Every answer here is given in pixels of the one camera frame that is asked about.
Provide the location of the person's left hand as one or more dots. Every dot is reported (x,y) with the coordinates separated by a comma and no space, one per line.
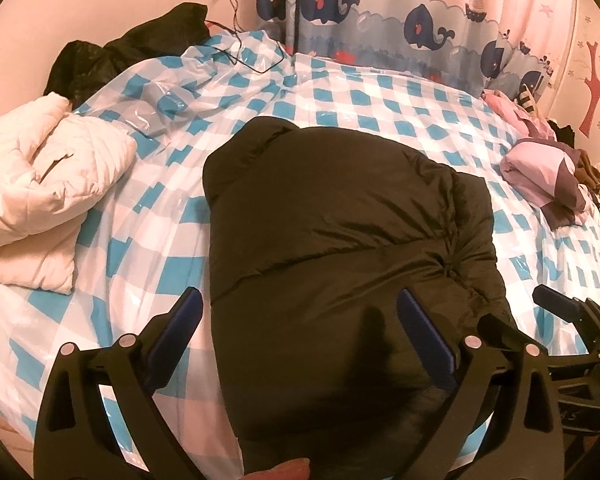
(280,470)

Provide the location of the blue white checkered plastic sheet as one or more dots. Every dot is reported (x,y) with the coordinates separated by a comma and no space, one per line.
(370,105)

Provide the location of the dark clothes pile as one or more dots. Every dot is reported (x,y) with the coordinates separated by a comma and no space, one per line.
(562,132)

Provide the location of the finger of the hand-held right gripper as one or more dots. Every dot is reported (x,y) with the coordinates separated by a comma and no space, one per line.
(502,332)
(550,295)

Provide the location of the pink and brown jacket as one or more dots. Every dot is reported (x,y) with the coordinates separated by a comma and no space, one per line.
(540,170)

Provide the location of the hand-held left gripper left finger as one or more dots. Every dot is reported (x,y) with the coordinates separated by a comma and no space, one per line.
(175,330)

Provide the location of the whale print curtain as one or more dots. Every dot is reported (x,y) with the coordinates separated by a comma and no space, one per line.
(380,25)

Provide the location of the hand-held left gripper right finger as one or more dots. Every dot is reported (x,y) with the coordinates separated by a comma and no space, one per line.
(425,330)

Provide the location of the black white striped item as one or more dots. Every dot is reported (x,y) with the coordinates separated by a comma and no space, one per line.
(529,96)

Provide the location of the black crumpled garment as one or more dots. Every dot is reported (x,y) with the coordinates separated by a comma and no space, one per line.
(130,45)

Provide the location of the pink cloth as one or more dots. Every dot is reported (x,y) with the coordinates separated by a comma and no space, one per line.
(510,110)

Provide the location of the white quilted jacket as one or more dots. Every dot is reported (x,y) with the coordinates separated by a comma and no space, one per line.
(50,185)

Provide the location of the black puffer jacket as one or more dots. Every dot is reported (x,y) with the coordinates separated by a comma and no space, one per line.
(340,250)

